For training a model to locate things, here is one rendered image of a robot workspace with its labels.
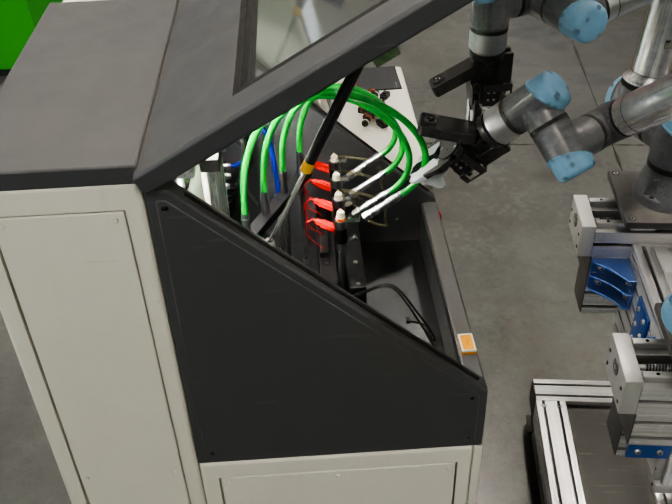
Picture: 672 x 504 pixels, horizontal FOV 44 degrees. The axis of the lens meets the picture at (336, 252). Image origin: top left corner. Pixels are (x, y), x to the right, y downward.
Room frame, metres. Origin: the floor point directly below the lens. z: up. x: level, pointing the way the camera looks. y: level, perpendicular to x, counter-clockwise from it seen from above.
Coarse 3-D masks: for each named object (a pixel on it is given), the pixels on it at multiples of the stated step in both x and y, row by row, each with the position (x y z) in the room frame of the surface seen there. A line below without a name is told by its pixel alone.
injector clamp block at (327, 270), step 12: (348, 228) 1.60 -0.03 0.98; (348, 252) 1.51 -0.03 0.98; (360, 252) 1.50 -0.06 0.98; (324, 264) 1.47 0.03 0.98; (336, 264) 1.56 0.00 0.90; (348, 264) 1.46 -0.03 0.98; (360, 264) 1.46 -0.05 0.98; (324, 276) 1.42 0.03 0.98; (336, 276) 1.42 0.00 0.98; (348, 276) 1.42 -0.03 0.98; (360, 276) 1.42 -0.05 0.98; (348, 288) 1.42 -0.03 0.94; (360, 288) 1.38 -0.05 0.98
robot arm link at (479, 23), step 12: (480, 0) 1.53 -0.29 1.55; (492, 0) 1.52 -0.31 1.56; (504, 0) 1.53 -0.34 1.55; (516, 0) 1.54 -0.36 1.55; (480, 12) 1.53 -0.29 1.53; (492, 12) 1.52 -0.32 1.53; (504, 12) 1.53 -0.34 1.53; (516, 12) 1.54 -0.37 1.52; (480, 24) 1.53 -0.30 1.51; (492, 24) 1.52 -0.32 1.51; (504, 24) 1.53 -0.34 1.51
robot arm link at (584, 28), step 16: (544, 0) 1.51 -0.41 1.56; (560, 0) 1.48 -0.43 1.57; (576, 0) 1.46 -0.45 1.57; (592, 0) 1.45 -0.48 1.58; (608, 0) 1.47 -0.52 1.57; (624, 0) 1.48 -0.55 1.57; (640, 0) 1.49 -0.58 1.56; (544, 16) 1.50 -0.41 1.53; (560, 16) 1.46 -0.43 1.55; (576, 16) 1.43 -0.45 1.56; (592, 16) 1.43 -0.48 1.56; (608, 16) 1.47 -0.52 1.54; (576, 32) 1.42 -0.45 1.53; (592, 32) 1.43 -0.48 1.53
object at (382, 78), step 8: (368, 72) 2.44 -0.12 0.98; (376, 72) 2.44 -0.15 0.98; (384, 72) 2.43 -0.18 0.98; (392, 72) 2.43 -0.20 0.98; (360, 80) 2.38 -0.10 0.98; (368, 80) 2.38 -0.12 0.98; (376, 80) 2.38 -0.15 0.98; (384, 80) 2.38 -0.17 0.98; (392, 80) 2.37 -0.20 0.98; (368, 88) 2.33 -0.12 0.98; (376, 88) 2.32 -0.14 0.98; (384, 88) 2.32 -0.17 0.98; (392, 88) 2.32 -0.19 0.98; (400, 88) 2.32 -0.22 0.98
